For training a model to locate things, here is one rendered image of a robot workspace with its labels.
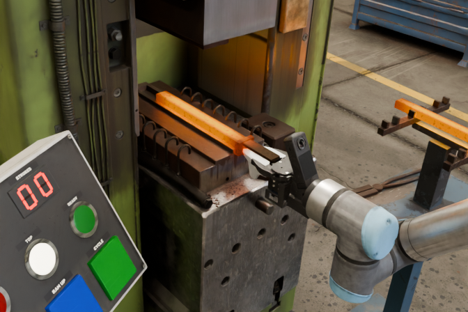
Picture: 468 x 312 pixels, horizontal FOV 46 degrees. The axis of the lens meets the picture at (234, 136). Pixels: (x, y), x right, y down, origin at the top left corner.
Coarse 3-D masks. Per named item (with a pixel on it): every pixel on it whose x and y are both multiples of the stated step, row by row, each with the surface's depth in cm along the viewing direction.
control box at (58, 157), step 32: (32, 160) 82; (64, 160) 87; (0, 192) 76; (32, 192) 80; (64, 192) 85; (96, 192) 91; (0, 224) 75; (32, 224) 79; (64, 224) 84; (96, 224) 89; (0, 256) 74; (64, 256) 82; (0, 288) 72; (32, 288) 77; (96, 288) 86; (128, 288) 92
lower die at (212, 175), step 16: (144, 96) 146; (176, 96) 149; (144, 112) 140; (160, 112) 141; (208, 112) 142; (160, 128) 135; (176, 128) 134; (192, 128) 134; (240, 128) 135; (160, 144) 129; (192, 144) 128; (208, 144) 128; (224, 144) 127; (160, 160) 131; (176, 160) 126; (192, 160) 124; (208, 160) 124; (224, 160) 124; (240, 160) 128; (192, 176) 123; (208, 176) 123; (224, 176) 127
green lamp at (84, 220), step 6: (78, 210) 86; (84, 210) 87; (90, 210) 88; (78, 216) 86; (84, 216) 87; (90, 216) 88; (78, 222) 86; (84, 222) 87; (90, 222) 88; (78, 228) 85; (84, 228) 86; (90, 228) 87
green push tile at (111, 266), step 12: (108, 252) 89; (120, 252) 91; (96, 264) 86; (108, 264) 88; (120, 264) 90; (132, 264) 93; (96, 276) 86; (108, 276) 88; (120, 276) 90; (108, 288) 87; (120, 288) 89
